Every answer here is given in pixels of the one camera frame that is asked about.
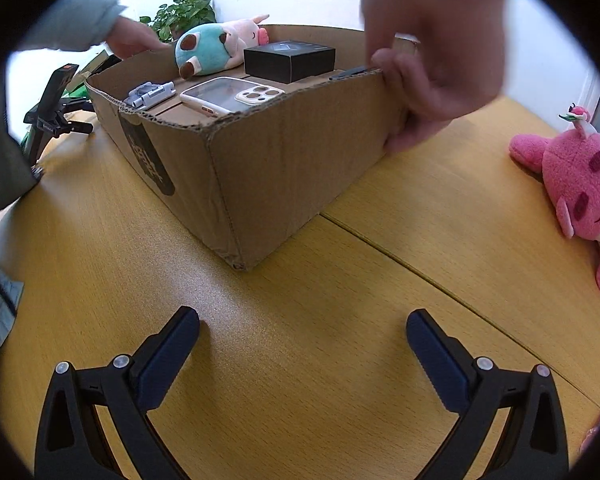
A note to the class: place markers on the person's left hand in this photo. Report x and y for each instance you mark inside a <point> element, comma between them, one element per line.
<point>135,37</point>

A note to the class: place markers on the grey folding phone stand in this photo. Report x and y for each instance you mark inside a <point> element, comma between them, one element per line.
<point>147,94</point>

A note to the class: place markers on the wooden desktop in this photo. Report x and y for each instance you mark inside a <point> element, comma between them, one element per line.
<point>305,310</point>

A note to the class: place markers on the brown cardboard box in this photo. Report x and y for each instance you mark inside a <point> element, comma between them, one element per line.
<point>280,160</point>

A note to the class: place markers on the teal and white plush toy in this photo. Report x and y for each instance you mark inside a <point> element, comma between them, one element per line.
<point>207,45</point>

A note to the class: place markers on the black tripod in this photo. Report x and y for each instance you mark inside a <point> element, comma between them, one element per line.
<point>55,95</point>

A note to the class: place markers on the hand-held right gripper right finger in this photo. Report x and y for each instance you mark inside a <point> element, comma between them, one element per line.
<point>437,360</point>

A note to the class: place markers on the person's left forearm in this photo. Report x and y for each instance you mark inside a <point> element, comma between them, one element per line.
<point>70,17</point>

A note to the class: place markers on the green potted plant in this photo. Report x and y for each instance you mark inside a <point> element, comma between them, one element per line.
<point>182,12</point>

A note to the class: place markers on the black flat device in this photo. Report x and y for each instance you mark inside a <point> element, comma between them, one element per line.
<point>352,73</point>

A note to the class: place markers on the person's right hand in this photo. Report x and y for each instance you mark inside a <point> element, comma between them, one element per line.
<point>430,35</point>

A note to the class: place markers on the pale pink plush pig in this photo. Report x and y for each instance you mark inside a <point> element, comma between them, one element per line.
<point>247,30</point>

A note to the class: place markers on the bright pink plush toy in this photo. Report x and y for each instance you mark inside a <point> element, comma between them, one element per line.
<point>575,180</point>

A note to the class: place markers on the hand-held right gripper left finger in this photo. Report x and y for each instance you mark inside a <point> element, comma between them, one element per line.
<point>167,355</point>

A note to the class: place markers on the person's grey jacket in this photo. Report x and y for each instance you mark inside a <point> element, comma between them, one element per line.
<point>5,160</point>

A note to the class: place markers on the black printed box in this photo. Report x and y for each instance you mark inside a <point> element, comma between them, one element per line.
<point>290,62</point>

